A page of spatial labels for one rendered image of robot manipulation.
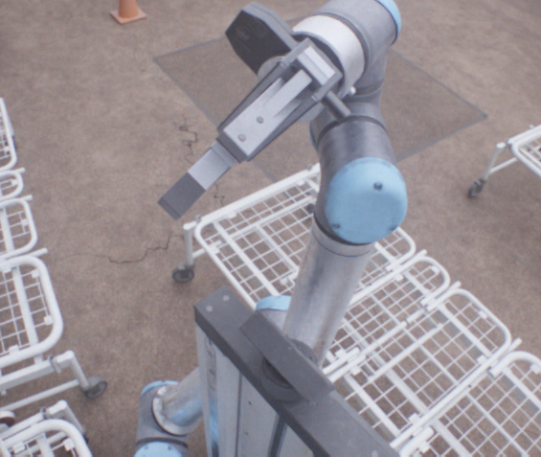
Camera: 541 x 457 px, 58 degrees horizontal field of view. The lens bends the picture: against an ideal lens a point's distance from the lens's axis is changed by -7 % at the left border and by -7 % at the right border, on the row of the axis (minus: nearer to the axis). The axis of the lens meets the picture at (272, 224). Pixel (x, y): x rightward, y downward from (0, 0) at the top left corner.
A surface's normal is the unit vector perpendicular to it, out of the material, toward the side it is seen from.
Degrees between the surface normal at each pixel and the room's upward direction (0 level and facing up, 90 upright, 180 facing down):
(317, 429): 0
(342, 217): 86
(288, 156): 0
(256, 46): 93
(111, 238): 0
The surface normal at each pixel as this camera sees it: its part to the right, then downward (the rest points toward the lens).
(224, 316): 0.07, -0.66
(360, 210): 0.05, 0.69
